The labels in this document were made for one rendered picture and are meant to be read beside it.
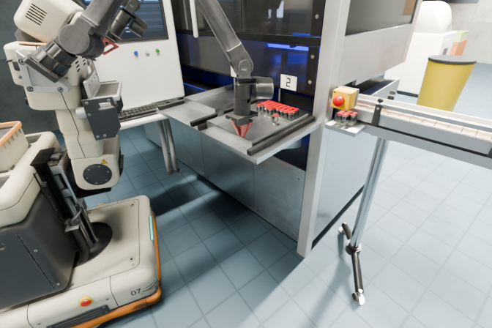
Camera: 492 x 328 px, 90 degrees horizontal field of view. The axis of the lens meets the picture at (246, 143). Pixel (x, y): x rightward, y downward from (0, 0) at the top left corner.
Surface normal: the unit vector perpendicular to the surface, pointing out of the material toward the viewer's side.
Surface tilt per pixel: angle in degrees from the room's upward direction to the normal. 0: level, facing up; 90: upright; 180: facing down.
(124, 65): 90
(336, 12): 90
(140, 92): 90
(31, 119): 90
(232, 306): 0
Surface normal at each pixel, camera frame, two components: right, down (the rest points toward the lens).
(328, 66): -0.71, 0.36
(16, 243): 0.37, 0.44
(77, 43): 0.15, 0.22
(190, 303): -0.03, -0.88
